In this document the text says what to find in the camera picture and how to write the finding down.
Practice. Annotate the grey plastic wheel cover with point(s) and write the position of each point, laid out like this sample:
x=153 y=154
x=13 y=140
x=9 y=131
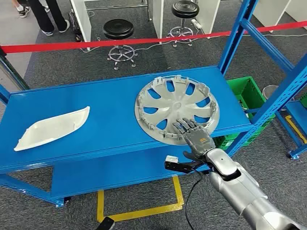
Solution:
x=177 y=106

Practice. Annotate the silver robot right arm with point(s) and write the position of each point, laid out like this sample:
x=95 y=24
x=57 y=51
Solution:
x=240 y=187

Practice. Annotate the blue two-tier shelf rack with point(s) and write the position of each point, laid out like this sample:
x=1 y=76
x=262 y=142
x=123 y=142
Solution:
x=107 y=104

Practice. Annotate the white plastic trim part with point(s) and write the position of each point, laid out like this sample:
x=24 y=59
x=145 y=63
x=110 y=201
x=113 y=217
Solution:
x=52 y=128

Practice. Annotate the yellow floor tape square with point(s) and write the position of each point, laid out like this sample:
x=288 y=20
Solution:
x=144 y=212
x=296 y=129

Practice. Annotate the black round stool chrome base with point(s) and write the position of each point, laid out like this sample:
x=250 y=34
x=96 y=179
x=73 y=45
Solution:
x=118 y=28
x=185 y=9

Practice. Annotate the white power strip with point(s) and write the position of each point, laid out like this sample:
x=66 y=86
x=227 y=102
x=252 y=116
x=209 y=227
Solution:
x=196 y=23

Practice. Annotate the white desk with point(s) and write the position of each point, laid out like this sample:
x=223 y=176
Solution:
x=209 y=12
x=82 y=19

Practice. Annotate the red barrier belt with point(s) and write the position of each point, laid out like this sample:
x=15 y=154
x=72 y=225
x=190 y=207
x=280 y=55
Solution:
x=72 y=45

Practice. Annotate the person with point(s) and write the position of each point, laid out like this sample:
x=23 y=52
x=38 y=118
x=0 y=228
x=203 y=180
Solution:
x=23 y=11
x=45 y=16

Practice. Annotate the blue rack holding green crates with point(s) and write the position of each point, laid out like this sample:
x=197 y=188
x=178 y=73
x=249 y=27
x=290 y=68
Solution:
x=297 y=114

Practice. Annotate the white cabinet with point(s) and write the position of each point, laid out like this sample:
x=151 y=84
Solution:
x=275 y=9

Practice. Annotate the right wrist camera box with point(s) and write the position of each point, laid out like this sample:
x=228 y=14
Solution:
x=176 y=166

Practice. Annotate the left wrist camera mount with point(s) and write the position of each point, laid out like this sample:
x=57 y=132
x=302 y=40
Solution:
x=105 y=223

